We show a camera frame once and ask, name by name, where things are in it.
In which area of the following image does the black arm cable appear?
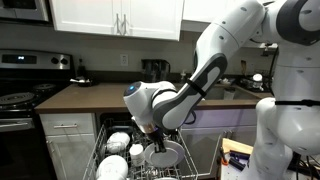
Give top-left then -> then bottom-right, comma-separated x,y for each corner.
184,36 -> 279,126

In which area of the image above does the white cup in sink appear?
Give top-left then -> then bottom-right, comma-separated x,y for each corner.
223,88 -> 236,100

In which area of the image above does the blue black tool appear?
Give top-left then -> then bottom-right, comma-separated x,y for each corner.
229,149 -> 250,172

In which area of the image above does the black stainless stove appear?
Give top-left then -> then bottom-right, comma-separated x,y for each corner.
0,49 -> 76,180

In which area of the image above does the black base cable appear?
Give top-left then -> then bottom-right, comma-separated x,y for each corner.
289,153 -> 320,180

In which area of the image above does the small dark dish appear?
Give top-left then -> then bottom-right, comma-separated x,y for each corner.
69,77 -> 95,88

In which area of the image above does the dark glass bottle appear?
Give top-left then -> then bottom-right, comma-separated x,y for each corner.
76,57 -> 88,79

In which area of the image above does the silver drawer handle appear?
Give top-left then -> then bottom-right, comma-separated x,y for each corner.
53,123 -> 79,129

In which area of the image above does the metal robot base table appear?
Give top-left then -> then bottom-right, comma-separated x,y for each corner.
220,153 -> 254,180

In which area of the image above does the white lower cabinet door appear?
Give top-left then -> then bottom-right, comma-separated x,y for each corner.
44,133 -> 98,180

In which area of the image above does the stainless microwave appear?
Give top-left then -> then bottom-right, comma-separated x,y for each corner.
0,0 -> 51,24

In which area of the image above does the white drawer front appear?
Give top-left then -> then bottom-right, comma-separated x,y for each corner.
39,113 -> 98,136

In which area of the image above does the white upper cabinet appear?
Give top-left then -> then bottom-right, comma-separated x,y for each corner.
181,0 -> 279,56
49,0 -> 185,42

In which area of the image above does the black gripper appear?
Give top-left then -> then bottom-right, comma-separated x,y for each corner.
145,128 -> 168,154

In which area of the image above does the white sink base cabinet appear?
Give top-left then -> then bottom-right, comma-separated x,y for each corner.
181,108 -> 260,148

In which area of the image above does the wire dishwasher rack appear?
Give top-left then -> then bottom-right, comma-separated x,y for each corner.
82,123 -> 199,180

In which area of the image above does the wooden plank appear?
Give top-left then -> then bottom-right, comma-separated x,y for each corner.
221,137 -> 254,156

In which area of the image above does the silver cabinet handle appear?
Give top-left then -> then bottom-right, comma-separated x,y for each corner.
122,13 -> 129,36
114,13 -> 121,36

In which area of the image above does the kitchen sink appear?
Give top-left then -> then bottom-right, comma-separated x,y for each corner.
206,83 -> 268,101

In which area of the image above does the white wall outlet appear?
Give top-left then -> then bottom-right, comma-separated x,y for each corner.
119,53 -> 129,67

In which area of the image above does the large white bowl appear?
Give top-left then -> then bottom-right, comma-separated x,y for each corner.
95,154 -> 129,180

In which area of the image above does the black and orange clamp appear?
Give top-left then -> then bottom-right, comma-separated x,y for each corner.
219,146 -> 230,167

